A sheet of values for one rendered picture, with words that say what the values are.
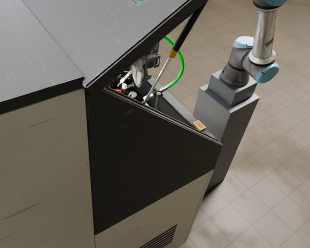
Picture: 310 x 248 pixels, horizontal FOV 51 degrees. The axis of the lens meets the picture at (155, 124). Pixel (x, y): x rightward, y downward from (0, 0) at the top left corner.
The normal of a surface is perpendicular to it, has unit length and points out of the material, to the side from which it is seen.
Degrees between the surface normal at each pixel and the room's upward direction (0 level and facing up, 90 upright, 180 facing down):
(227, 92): 90
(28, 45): 0
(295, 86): 0
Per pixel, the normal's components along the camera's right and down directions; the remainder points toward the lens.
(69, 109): 0.57, 0.62
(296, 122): 0.10, -0.70
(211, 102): -0.79, 0.38
